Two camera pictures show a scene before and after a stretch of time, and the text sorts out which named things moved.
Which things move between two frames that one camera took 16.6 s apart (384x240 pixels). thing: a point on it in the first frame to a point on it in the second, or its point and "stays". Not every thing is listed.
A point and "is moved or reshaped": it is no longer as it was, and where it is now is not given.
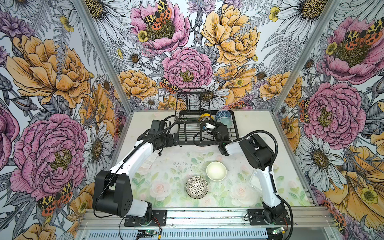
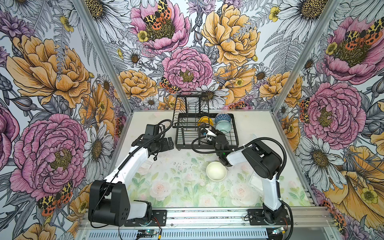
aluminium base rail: [305, 224] stays
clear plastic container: [255, 182] stays
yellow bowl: [206, 114] is moved or reshaped
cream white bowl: [216, 171] stays
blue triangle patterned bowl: [223, 113] is moved or reshaped
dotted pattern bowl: [197, 187] is moved or reshaped
